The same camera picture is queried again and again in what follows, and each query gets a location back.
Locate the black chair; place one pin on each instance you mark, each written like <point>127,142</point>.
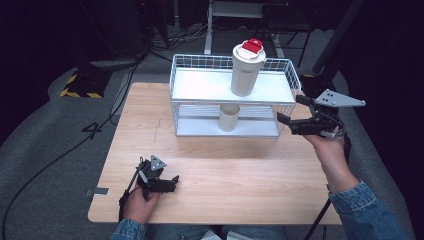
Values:
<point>286,23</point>

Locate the small white paper cup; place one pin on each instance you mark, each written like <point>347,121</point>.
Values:
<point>228,121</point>

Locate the yellow black striped stand base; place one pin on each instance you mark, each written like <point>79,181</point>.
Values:
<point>83,85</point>

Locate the grey tape strip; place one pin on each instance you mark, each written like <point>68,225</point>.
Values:
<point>100,191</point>

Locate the person's right hand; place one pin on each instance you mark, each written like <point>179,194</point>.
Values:
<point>333,160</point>

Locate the tall white cup red lid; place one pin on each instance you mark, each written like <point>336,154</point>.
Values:
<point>245,76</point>

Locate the white desk leg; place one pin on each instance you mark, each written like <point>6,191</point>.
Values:
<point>208,36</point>

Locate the dark slanted pole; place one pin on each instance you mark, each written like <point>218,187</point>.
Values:
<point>336,36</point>

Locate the person's left hand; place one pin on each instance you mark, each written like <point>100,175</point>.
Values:
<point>138,208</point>

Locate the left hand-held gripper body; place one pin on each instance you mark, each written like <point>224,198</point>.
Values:
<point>150,176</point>

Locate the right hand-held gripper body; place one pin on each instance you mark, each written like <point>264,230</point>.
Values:
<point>325,125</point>

